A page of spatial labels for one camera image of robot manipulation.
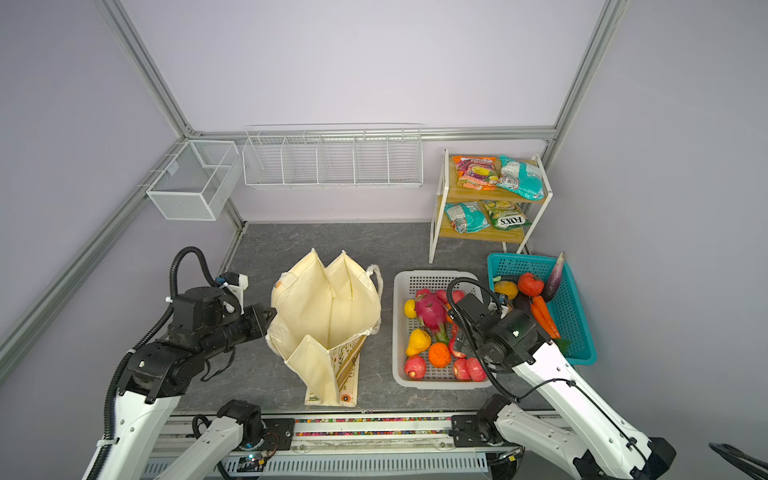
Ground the orange snack packet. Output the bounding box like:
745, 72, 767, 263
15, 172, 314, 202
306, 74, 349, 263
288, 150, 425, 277
452, 155, 500, 191

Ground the orange carrot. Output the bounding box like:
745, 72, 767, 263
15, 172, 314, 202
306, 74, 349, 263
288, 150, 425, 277
531, 296, 561, 339

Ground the white plastic fruit basket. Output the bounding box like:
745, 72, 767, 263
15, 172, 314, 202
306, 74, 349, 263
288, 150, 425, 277
392, 270, 491, 390

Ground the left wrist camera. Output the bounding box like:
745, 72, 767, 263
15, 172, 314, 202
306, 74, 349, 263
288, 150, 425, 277
216, 272, 249, 313

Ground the green Fox's candy packet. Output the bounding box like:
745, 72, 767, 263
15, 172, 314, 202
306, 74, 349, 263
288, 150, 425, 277
483, 201, 530, 231

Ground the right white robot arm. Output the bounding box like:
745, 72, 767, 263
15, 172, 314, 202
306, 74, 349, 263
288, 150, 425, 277
449, 292, 676, 479

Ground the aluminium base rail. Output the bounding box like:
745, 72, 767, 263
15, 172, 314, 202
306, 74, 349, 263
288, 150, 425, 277
143, 409, 625, 480

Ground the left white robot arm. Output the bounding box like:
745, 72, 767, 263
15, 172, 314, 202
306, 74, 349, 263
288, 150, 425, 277
84, 246, 277, 479

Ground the cream canvas grocery bag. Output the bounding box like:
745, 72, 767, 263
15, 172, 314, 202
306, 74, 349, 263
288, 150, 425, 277
266, 250, 384, 407

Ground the orange fruit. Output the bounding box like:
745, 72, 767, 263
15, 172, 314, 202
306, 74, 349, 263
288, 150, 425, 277
428, 342, 452, 368

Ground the yellow pear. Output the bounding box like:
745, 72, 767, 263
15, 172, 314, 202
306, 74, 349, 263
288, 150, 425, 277
405, 329, 432, 357

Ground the teal white snack packet lower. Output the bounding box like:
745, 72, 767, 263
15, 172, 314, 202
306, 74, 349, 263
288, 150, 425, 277
445, 202, 490, 234

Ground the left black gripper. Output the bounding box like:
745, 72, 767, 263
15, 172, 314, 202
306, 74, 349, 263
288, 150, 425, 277
201, 303, 278, 359

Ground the teal plastic vegetable basket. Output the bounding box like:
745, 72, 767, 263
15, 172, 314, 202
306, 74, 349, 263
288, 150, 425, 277
487, 253, 597, 365

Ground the yellow lemon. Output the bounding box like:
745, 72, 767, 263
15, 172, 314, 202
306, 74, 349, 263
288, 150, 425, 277
403, 299, 417, 319

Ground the small white mesh basket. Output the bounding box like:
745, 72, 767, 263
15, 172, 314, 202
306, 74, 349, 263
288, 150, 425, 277
147, 140, 243, 221

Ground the red tomato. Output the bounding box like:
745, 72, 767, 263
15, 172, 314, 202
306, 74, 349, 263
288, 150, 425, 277
517, 272, 545, 298

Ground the yellow potato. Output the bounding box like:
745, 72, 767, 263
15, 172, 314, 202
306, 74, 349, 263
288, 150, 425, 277
494, 280, 519, 301

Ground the long white wire basket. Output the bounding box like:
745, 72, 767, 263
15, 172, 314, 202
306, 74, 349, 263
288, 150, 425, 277
242, 123, 424, 188

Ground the teal snack packet upper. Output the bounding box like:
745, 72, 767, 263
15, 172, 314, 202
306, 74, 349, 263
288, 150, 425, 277
496, 156, 545, 201

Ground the purple eggplant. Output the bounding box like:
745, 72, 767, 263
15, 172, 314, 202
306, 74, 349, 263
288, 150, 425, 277
541, 252, 565, 302

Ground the pink dragon fruit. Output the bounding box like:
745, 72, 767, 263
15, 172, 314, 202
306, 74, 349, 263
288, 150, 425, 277
415, 289, 449, 343

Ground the white wood two-tier shelf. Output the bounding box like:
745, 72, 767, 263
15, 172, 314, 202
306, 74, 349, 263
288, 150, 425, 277
428, 149, 554, 264

